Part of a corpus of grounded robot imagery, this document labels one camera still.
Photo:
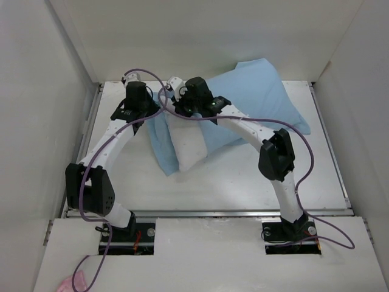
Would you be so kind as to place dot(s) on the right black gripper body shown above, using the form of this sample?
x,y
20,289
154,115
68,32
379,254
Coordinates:
x,y
187,106

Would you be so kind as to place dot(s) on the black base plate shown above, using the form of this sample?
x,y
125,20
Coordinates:
x,y
145,232
277,232

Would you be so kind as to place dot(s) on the light blue pillowcase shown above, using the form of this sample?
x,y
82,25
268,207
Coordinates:
x,y
255,88

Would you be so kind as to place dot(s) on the white pillow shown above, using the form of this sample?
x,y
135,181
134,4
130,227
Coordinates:
x,y
188,141

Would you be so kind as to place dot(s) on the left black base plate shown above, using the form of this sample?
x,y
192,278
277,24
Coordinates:
x,y
145,232

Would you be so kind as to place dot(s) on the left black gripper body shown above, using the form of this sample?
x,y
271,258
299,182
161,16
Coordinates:
x,y
148,106

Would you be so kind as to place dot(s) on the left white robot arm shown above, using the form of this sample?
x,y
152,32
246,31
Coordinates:
x,y
88,185

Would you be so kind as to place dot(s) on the pink plastic bag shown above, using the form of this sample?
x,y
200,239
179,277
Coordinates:
x,y
78,280

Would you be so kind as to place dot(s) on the aluminium front rail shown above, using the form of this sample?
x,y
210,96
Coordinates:
x,y
235,213

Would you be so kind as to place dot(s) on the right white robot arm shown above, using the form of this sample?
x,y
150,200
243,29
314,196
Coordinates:
x,y
276,153

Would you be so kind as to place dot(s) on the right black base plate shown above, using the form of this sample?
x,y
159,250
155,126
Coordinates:
x,y
277,232

